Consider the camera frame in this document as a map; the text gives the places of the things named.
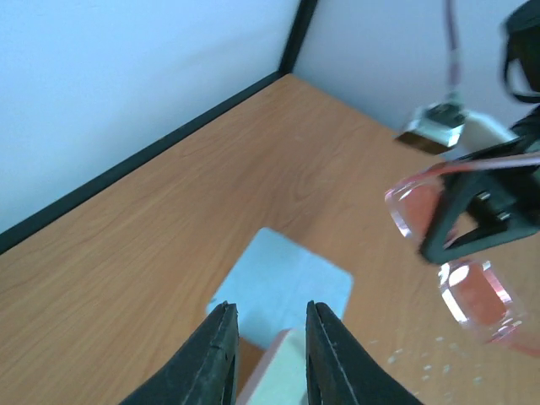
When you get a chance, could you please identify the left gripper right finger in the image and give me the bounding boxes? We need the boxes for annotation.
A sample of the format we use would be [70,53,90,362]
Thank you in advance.
[305,301,420,405]

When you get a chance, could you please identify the right black frame post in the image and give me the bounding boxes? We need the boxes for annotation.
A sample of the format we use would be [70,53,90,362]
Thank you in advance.
[278,0,318,76]

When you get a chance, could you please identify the pink glasses case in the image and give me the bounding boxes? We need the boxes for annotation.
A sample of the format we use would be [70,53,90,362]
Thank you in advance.
[235,329,308,405]

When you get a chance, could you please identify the blue cleaning cloth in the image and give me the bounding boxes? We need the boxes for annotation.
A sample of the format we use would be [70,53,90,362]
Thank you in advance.
[206,228,354,349]

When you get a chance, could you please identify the red sunglasses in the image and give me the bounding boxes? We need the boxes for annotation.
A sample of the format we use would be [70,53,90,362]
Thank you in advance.
[385,158,539,357]

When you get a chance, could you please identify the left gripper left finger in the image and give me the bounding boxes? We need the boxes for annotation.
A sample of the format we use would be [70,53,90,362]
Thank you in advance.
[121,301,239,405]

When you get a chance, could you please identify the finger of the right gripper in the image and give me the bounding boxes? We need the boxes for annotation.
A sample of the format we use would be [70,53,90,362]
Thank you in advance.
[419,145,539,265]

